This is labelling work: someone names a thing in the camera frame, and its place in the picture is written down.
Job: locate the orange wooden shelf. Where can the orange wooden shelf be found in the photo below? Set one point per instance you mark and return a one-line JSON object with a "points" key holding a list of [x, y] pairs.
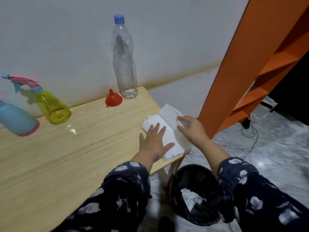
{"points": [[243, 70]]}

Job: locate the crumpled white tissue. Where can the crumpled white tissue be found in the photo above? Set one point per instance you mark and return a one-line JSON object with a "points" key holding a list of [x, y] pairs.
{"points": [[191, 197]]}

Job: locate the white power strip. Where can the white power strip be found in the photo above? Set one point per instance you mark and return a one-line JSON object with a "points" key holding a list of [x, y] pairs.
{"points": [[269, 101]]}

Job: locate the person's left middle finger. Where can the person's left middle finger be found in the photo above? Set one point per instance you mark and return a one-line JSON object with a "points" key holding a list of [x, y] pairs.
{"points": [[157, 129]]}

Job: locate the person's left little finger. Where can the person's left little finger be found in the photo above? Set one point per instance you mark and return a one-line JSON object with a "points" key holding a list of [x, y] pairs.
{"points": [[142, 139]]}

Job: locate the black trash bin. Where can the black trash bin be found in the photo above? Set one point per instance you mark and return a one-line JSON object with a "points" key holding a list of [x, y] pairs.
{"points": [[193, 176]]}

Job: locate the red plastic funnel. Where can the red plastic funnel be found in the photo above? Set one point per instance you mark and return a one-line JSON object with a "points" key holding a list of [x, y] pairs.
{"points": [[113, 99]]}

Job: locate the person's right forearm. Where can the person's right forearm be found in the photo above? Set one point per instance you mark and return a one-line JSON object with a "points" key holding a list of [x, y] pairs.
{"points": [[246, 190]]}

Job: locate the person's left hand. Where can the person's left hand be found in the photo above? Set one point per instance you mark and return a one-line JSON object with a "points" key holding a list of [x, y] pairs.
{"points": [[152, 144]]}

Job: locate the white paper sheet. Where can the white paper sheet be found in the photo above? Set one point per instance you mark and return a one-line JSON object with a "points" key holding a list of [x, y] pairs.
{"points": [[171, 136]]}

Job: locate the black plug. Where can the black plug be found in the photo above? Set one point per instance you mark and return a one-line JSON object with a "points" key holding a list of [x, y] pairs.
{"points": [[246, 123]]}

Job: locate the person's right thumb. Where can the person's right thumb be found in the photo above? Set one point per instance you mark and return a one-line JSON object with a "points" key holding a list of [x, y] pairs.
{"points": [[181, 129]]}

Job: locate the person's left thumb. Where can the person's left thumb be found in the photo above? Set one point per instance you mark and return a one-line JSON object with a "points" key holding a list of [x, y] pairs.
{"points": [[169, 147]]}

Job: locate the person's left forearm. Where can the person's left forearm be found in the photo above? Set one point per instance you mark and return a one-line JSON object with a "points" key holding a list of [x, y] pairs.
{"points": [[115, 198]]}

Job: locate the wooden table legs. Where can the wooden table legs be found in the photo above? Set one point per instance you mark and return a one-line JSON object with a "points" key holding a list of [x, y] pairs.
{"points": [[173, 170]]}

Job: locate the clear plastic bottle blue cap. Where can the clear plastic bottle blue cap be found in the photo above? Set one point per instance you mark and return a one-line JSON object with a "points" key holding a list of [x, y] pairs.
{"points": [[124, 60]]}

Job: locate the person's right hand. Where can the person's right hand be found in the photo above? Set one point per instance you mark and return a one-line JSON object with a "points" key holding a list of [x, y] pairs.
{"points": [[194, 132]]}

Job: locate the yellow spray bottle pink trigger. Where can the yellow spray bottle pink trigger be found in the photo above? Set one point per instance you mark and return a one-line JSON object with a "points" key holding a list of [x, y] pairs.
{"points": [[49, 105]]}

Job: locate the blue spray bottle pink base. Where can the blue spray bottle pink base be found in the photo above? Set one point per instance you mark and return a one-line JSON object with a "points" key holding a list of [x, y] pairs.
{"points": [[15, 119]]}

